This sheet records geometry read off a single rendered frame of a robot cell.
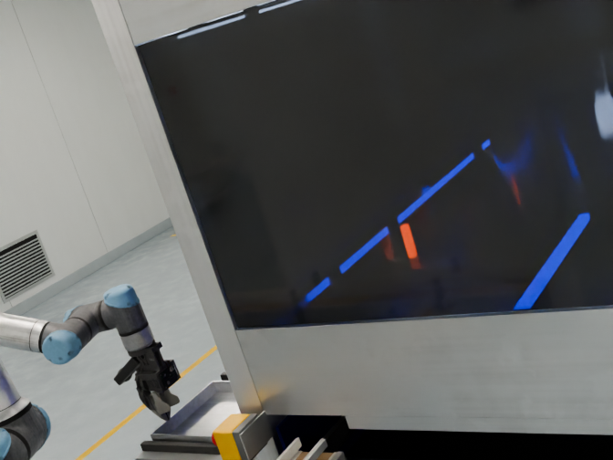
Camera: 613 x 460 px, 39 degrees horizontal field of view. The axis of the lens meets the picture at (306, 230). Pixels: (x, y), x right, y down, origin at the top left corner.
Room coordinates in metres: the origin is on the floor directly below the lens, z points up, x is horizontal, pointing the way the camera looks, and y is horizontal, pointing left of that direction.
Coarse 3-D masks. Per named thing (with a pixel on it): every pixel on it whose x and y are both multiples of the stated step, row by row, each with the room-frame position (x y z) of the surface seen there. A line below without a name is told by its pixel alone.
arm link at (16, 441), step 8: (0, 432) 2.01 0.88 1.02; (8, 432) 2.04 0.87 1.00; (16, 432) 2.05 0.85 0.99; (0, 440) 1.98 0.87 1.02; (8, 440) 1.99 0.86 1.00; (16, 440) 2.03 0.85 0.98; (24, 440) 2.04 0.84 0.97; (0, 448) 1.96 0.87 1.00; (8, 448) 1.97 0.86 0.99; (16, 448) 2.01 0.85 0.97; (24, 448) 2.03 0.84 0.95; (0, 456) 1.95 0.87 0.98; (8, 456) 1.97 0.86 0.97; (16, 456) 1.99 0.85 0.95; (24, 456) 2.02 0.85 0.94
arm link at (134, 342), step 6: (144, 330) 1.98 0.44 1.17; (150, 330) 2.00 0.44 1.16; (126, 336) 2.03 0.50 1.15; (132, 336) 1.97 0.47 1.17; (138, 336) 1.97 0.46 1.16; (144, 336) 1.98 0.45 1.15; (150, 336) 1.99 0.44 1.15; (126, 342) 1.98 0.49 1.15; (132, 342) 1.97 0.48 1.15; (138, 342) 1.97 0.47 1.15; (144, 342) 1.98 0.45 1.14; (150, 342) 1.99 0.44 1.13; (126, 348) 1.98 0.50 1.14; (132, 348) 1.97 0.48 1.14; (138, 348) 1.97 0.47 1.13
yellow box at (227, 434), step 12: (228, 420) 1.65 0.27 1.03; (240, 420) 1.63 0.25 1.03; (252, 420) 1.62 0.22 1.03; (216, 432) 1.61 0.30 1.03; (228, 432) 1.60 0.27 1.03; (240, 432) 1.58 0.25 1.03; (228, 444) 1.60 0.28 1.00; (240, 444) 1.58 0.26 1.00; (228, 456) 1.61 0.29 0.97; (240, 456) 1.59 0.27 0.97
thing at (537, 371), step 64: (128, 0) 1.64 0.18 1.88; (192, 0) 1.56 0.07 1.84; (256, 0) 1.48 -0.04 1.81; (384, 320) 1.45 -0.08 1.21; (448, 320) 1.38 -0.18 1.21; (512, 320) 1.31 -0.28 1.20; (576, 320) 1.25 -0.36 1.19; (256, 384) 1.65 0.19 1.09; (320, 384) 1.56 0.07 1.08; (384, 384) 1.47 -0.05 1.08; (448, 384) 1.40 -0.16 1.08; (512, 384) 1.33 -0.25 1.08; (576, 384) 1.26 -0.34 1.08
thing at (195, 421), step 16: (208, 384) 2.16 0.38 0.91; (224, 384) 2.15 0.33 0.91; (192, 400) 2.10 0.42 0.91; (208, 400) 2.13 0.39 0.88; (224, 400) 2.10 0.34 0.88; (176, 416) 2.04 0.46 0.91; (192, 416) 2.06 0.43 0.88; (208, 416) 2.03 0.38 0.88; (224, 416) 2.00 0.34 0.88; (160, 432) 1.98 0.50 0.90; (176, 432) 2.00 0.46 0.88; (192, 432) 1.97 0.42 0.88; (208, 432) 1.95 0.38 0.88
